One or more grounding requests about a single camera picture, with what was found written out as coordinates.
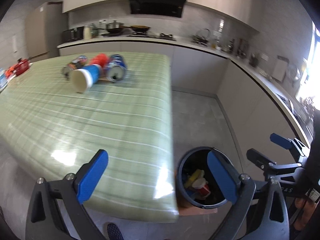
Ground white kettle jug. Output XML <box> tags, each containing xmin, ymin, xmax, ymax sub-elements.
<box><xmin>83</xmin><ymin>25</ymin><xmax>92</xmax><ymax>40</ymax></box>

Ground white cutting board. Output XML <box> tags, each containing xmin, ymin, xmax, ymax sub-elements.
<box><xmin>271</xmin><ymin>55</ymin><xmax>289</xmax><ymax>82</ymax></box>

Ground blue white paper cup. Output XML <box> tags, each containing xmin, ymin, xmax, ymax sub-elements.
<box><xmin>69</xmin><ymin>64</ymin><xmax>103</xmax><ymax>93</ymax></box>

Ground black shoe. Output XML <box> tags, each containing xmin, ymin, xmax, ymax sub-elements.
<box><xmin>106</xmin><ymin>223</ymin><xmax>124</xmax><ymax>240</ymax></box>

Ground black frying pan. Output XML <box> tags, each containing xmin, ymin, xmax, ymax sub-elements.
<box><xmin>130</xmin><ymin>25</ymin><xmax>150</xmax><ymax>34</ymax></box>

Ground red enamel pot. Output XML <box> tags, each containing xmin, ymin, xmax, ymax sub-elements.
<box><xmin>5</xmin><ymin>58</ymin><xmax>30</xmax><ymax>79</ymax></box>

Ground green checkered tablecloth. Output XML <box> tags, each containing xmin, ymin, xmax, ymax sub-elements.
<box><xmin>1</xmin><ymin>52</ymin><xmax>178</xmax><ymax>223</ymax></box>

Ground black microwave oven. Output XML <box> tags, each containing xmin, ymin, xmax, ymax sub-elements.
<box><xmin>62</xmin><ymin>26</ymin><xmax>84</xmax><ymax>43</ymax></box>

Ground gas stove top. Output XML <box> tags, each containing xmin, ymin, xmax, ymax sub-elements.
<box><xmin>128</xmin><ymin>32</ymin><xmax>176</xmax><ymax>41</ymax></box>

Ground colourful drink can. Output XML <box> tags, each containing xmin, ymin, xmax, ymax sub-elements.
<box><xmin>61</xmin><ymin>55</ymin><xmax>88</xmax><ymax>80</ymax></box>

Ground beige refrigerator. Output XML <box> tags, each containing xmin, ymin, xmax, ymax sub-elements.
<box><xmin>25</xmin><ymin>2</ymin><xmax>68</xmax><ymax>62</ymax></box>

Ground lidded wok on stove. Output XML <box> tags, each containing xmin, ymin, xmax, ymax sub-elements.
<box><xmin>106</xmin><ymin>20</ymin><xmax>131</xmax><ymax>34</ymax></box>

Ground black trash bucket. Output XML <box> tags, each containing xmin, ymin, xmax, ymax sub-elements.
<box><xmin>176</xmin><ymin>146</ymin><xmax>232</xmax><ymax>210</ymax></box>

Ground person's right hand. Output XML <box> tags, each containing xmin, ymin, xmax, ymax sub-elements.
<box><xmin>292</xmin><ymin>198</ymin><xmax>318</xmax><ymax>233</ymax></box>

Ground red plastic bag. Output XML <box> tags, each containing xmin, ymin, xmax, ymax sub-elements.
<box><xmin>89</xmin><ymin>53</ymin><xmax>109</xmax><ymax>76</ymax></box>

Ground blue pepsi can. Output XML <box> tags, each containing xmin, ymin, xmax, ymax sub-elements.
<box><xmin>104</xmin><ymin>54</ymin><xmax>127</xmax><ymax>82</ymax></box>

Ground black range hood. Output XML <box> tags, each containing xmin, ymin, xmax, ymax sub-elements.
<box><xmin>129</xmin><ymin>0</ymin><xmax>187</xmax><ymax>18</ymax></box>

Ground red paper cup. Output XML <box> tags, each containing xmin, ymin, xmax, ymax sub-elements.
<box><xmin>191</xmin><ymin>178</ymin><xmax>210</xmax><ymax>198</ymax></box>

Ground yellow sponge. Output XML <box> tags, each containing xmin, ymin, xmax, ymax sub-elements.
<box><xmin>183</xmin><ymin>170</ymin><xmax>204</xmax><ymax>189</ymax></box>

